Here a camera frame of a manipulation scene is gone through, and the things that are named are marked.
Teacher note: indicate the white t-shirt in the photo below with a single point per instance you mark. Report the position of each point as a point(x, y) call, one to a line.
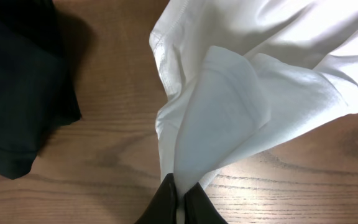
point(242, 77)

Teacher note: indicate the folded black garment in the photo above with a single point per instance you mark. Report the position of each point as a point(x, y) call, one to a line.
point(36, 90)

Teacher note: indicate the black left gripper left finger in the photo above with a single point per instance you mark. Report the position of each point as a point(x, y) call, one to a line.
point(162, 209)

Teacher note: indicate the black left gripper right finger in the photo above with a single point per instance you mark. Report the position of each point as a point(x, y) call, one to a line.
point(199, 209)

